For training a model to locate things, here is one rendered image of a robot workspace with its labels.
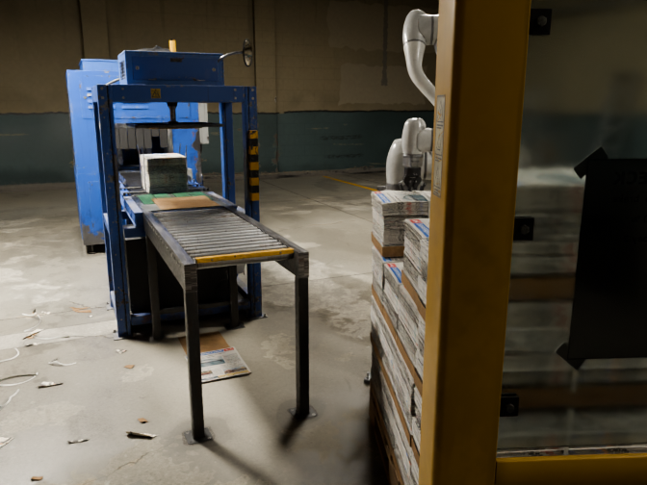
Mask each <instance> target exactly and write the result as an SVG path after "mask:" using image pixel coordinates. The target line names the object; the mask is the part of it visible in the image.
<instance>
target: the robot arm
mask: <svg viewBox="0 0 647 485"><path fill-rule="evenodd" d="M437 34H438V14H435V15H429V14H426V13H425V12H423V11H421V10H413V11H411V12H410V13H409V14H408V15H407V17H406V20H405V21H404V25H403V31H402V42H403V51H404V55H405V60H406V66H407V70H408V74H409V76H410V78H411V80H412V82H413V83H414V84H415V86H416V87H417V88H418V89H419V90H420V91H421V92H422V94H423V95H424V96H425V97H426V98H427V99H428V100H429V101H430V103H431V104H432V105H433V106H434V102H435V86H434V85H433V84H432V83H431V82H430V80H429V79H428V78H427V76H426V75H425V73H424V72H423V69H422V61H423V56H424V52H425V47H426V45H434V49H435V53H436V55H437ZM432 147H433V128H426V124H425V122H424V121H423V119H422V118H409V119H408V120H407V121H406V122H405V123H404V126H403V131H402V136H401V139H397V140H394V142H393V143H392V145H391V147H390V150H389V153H388V157H387V163H386V179H387V183H386V186H378V187H377V190H378V191H423V190H424V187H425V186H426V184H427V183H426V182H424V181H422V180H423V179H426V180H431V170H432ZM420 183H421V187H420V189H419V190H418V186H419V184H420Z"/></svg>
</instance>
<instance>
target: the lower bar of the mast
mask: <svg viewBox="0 0 647 485"><path fill-rule="evenodd" d="M494 485H647V453H618V454H587V455H558V456H530V457H504V458H496V468H495V480H494Z"/></svg>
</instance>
